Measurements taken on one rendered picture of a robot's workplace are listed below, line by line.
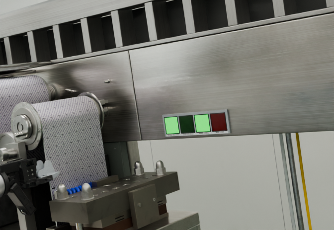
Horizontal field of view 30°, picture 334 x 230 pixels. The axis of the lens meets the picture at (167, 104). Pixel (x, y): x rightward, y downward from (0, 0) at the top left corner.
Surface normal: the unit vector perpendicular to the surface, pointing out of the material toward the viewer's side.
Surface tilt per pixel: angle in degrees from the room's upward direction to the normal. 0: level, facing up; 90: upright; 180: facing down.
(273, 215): 90
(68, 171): 90
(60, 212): 90
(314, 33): 90
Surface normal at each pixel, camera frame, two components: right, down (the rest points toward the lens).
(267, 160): -0.64, 0.13
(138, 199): 0.75, -0.07
